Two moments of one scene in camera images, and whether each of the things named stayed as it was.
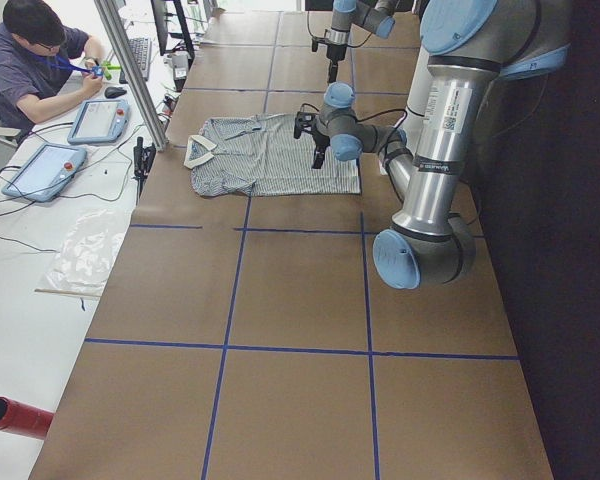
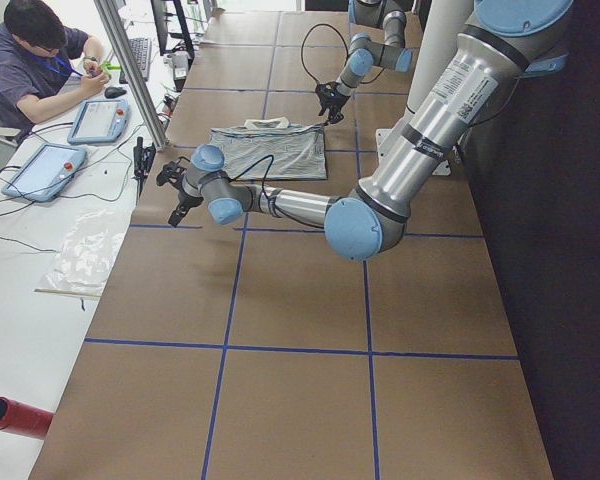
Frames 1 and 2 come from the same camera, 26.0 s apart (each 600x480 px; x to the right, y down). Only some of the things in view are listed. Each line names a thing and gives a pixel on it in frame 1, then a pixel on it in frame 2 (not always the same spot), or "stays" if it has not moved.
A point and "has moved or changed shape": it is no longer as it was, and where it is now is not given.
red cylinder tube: [3, 413] stays
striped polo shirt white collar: [258, 156] has moved or changed shape
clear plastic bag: [86, 255] stays
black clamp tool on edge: [142, 159] stays
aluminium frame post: [111, 17] stays
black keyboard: [141, 47] stays
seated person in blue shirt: [33, 63] stays
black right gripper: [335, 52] -> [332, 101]
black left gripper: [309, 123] -> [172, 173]
